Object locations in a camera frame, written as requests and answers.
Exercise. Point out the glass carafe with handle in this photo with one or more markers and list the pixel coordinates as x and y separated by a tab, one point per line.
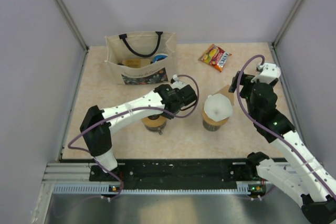
158	129

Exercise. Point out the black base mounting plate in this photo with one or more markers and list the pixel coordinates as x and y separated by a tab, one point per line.
176	174

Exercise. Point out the red yellow candy packet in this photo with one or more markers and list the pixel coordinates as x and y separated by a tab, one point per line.
215	57

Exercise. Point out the brown box in bag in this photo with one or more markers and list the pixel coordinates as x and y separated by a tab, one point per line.
136	63

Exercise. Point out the blue white item in bag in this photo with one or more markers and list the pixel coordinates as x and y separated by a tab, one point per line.
159	57

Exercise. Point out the brown paper coffee filter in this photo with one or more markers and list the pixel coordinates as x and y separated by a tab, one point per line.
225	91

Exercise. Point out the white paper coffee filter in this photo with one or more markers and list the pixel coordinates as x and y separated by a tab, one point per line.
218	107

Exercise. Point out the grey glass carafe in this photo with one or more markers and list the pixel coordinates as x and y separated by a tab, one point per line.
210	127

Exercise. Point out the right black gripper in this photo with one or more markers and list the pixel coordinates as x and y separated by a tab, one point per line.
245	80

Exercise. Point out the beige canvas tote bag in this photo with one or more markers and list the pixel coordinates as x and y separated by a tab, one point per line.
137	58

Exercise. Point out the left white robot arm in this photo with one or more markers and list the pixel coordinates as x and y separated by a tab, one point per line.
166	100

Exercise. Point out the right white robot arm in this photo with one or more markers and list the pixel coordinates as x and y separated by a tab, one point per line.
311	186

